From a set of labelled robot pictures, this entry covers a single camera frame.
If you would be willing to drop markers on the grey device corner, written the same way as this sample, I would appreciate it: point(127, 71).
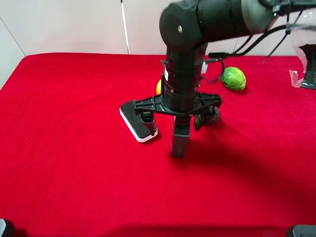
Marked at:
point(301, 231)
point(6, 228)

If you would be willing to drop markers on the clear plastic wrapped black stand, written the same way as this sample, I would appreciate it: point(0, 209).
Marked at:
point(303, 38)

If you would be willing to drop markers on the grey device bottom right corner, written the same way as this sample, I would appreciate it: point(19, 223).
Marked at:
point(301, 231)

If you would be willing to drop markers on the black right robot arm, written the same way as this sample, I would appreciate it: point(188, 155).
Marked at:
point(187, 27)

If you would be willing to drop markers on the red velvet table cloth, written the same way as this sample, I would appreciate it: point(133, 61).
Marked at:
point(70, 167)

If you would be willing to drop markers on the green lime fruit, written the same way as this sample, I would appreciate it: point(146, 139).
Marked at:
point(234, 79)

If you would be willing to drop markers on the white eraser with black felt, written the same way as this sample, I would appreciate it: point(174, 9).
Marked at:
point(140, 132)

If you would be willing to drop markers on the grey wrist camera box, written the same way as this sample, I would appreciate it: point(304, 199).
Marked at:
point(180, 137)

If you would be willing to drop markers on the grey device bottom left corner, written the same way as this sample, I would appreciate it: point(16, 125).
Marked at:
point(6, 228)

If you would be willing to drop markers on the white vertical pole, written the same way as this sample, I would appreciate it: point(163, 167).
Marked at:
point(125, 27)

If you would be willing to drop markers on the orange fruit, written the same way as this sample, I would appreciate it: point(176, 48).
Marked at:
point(158, 87)

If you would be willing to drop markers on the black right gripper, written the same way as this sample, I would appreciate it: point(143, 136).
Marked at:
point(184, 108)

